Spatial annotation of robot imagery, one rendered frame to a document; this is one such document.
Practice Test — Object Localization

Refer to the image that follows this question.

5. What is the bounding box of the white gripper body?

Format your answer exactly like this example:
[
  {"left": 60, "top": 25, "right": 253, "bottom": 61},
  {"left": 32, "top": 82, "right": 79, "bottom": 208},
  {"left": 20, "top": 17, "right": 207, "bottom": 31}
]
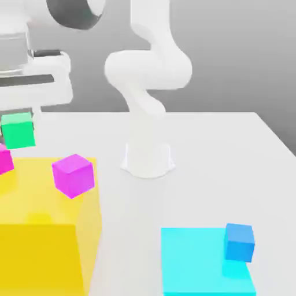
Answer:
[{"left": 0, "top": 67, "right": 74, "bottom": 111}]

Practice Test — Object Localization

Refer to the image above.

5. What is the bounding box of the small green cube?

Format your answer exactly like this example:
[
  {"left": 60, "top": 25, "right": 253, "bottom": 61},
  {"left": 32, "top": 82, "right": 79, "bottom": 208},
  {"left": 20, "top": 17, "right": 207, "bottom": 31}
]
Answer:
[{"left": 0, "top": 112, "right": 36, "bottom": 150}]

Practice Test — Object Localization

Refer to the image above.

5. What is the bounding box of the small pink cube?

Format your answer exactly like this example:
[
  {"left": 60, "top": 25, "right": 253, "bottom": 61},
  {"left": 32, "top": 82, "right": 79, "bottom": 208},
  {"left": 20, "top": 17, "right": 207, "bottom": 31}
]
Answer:
[{"left": 0, "top": 143, "right": 15, "bottom": 176}]

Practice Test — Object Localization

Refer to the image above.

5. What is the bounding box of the small magenta cube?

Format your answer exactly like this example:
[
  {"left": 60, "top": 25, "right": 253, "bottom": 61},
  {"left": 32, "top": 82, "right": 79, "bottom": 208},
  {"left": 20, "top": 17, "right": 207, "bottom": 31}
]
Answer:
[{"left": 51, "top": 153, "right": 96, "bottom": 200}]

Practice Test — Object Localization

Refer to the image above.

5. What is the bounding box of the small blue cube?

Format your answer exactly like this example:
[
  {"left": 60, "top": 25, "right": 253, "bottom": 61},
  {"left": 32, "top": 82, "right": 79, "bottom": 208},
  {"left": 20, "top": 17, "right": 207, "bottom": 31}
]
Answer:
[{"left": 223, "top": 223, "right": 256, "bottom": 264}]

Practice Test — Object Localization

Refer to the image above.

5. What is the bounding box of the large yellow box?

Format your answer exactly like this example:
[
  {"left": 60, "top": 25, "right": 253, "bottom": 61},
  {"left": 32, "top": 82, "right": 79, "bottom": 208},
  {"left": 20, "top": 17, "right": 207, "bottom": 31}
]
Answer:
[{"left": 0, "top": 157, "right": 103, "bottom": 296}]

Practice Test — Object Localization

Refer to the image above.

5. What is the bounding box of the large cyan box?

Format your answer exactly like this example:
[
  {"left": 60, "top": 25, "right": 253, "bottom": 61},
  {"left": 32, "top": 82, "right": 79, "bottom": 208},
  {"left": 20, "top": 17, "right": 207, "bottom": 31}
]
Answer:
[{"left": 160, "top": 227, "right": 257, "bottom": 296}]

